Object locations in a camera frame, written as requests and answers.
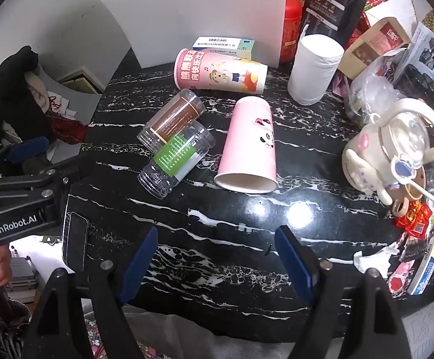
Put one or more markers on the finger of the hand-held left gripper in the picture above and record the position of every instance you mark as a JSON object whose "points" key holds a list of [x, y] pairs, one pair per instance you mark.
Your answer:
{"points": [[57, 177], [26, 149]]}

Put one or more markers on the clear jar with brown label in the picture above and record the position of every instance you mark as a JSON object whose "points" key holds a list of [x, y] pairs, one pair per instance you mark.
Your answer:
{"points": [[172, 119]]}

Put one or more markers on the pink panda paper cup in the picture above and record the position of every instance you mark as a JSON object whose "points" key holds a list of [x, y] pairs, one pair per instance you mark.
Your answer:
{"points": [[248, 146]]}

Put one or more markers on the white printed cloth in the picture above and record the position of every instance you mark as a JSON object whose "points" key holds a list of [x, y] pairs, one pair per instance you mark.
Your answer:
{"points": [[48, 95]]}

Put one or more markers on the clear jar with green label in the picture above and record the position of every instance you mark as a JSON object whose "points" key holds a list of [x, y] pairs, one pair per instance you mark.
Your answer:
{"points": [[177, 159]]}

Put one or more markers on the white paper roll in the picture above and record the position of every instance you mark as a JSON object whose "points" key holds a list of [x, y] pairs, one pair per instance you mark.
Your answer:
{"points": [[314, 69]]}

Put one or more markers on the white and blue box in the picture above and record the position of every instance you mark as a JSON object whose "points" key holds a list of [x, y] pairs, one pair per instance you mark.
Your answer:
{"points": [[426, 267]]}

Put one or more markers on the black comb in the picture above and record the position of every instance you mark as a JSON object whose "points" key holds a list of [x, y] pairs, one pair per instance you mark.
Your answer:
{"points": [[415, 248]]}

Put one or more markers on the white bunny ceramic teapot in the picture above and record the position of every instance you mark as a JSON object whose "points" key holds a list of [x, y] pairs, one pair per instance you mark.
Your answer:
{"points": [[385, 157]]}

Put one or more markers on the red plaid cloth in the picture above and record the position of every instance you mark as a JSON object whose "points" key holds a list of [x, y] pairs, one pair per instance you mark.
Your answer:
{"points": [[67, 129]]}

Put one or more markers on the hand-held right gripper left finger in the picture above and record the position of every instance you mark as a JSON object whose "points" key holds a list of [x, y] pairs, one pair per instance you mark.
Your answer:
{"points": [[139, 265]]}

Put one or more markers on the red snack packet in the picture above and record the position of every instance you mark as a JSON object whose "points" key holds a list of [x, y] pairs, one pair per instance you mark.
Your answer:
{"points": [[415, 217]]}

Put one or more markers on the black cloth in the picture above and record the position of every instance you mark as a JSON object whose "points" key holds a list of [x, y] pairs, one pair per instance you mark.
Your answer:
{"points": [[12, 89]]}

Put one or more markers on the black printed pouch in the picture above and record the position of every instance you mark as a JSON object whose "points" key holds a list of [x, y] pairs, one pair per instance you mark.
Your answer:
{"points": [[333, 3]]}

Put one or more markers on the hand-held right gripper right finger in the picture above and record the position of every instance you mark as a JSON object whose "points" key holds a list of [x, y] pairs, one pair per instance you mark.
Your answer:
{"points": [[296, 265]]}

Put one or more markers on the pink cartoon bear paper cup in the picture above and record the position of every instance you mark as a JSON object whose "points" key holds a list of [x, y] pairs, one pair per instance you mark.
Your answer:
{"points": [[220, 74]]}

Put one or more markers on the pink packet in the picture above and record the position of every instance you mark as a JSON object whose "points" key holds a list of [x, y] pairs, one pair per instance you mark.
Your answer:
{"points": [[400, 276]]}

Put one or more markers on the black smartphone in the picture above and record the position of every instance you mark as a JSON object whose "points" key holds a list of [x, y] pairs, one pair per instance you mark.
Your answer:
{"points": [[74, 241]]}

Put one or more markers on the white medicine box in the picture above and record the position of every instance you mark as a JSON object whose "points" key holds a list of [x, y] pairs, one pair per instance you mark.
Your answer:
{"points": [[226, 46]]}

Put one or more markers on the brown kraft box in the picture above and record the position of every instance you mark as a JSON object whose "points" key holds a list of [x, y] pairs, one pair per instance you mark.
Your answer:
{"points": [[376, 46]]}

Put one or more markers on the red cylinder can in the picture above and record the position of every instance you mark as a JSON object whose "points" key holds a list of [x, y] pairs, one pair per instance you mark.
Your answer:
{"points": [[291, 31]]}

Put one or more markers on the white plastic spoon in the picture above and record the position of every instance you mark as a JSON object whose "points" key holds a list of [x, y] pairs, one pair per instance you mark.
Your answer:
{"points": [[421, 189]]}

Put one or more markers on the printed photo leaflet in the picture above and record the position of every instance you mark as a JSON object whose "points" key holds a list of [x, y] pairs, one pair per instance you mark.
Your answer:
{"points": [[428, 46]]}

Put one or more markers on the white paper bag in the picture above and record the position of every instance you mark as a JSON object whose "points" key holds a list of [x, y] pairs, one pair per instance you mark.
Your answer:
{"points": [[392, 11]]}

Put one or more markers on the white foam board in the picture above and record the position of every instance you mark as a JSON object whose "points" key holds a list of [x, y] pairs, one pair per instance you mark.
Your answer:
{"points": [[202, 18]]}

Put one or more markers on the clear plastic bag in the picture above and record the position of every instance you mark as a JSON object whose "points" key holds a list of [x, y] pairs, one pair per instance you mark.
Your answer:
{"points": [[372, 89]]}

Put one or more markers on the silver suitcase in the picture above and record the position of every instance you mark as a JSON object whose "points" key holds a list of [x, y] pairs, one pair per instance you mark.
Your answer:
{"points": [[22, 275]]}

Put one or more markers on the crumpled white tissue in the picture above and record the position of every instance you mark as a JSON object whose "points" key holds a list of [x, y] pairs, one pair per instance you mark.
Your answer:
{"points": [[370, 260]]}

